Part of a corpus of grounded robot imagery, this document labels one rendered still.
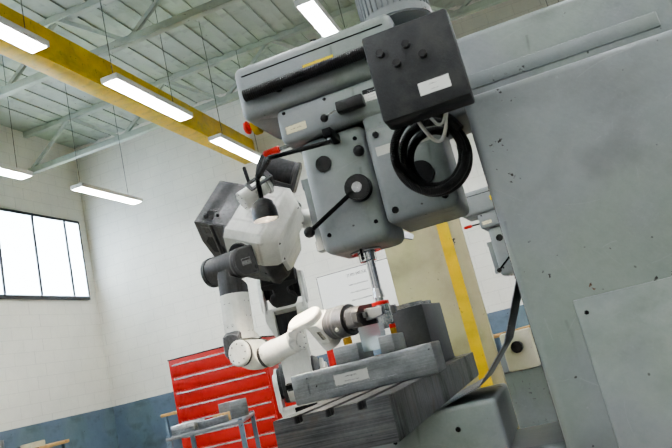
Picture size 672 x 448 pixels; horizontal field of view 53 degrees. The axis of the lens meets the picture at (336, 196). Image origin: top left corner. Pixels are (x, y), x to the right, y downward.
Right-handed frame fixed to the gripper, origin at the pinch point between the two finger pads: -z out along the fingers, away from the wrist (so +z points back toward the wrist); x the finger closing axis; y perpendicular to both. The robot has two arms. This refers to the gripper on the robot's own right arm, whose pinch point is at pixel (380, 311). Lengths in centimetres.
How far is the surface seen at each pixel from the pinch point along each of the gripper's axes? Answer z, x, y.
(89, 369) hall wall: 1040, 455, -60
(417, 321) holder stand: 11.2, 30.2, 4.2
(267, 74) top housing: 6, -17, -69
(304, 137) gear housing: 1, -13, -49
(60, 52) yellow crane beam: 516, 201, -369
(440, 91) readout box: -46, -19, -41
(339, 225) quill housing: -1.4, -10.3, -23.5
